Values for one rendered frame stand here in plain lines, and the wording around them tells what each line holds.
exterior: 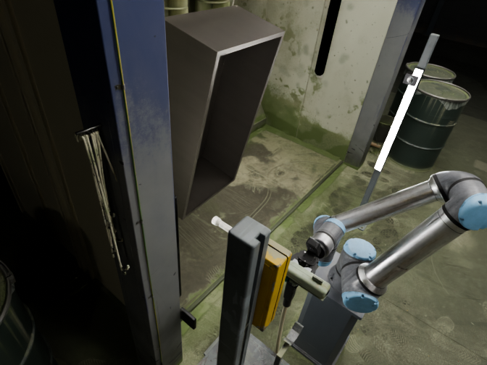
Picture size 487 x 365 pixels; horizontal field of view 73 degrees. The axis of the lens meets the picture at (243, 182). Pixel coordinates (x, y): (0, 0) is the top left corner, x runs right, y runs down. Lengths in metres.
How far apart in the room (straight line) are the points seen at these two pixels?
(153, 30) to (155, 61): 0.08
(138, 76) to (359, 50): 2.87
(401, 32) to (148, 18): 2.78
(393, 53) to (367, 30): 0.33
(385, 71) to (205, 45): 2.27
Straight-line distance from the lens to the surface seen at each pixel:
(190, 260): 2.60
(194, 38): 1.61
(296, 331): 1.14
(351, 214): 1.49
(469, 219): 1.33
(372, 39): 3.51
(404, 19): 3.43
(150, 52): 0.92
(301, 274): 1.13
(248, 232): 0.61
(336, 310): 1.88
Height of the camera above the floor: 2.08
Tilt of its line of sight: 38 degrees down
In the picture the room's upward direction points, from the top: 6 degrees clockwise
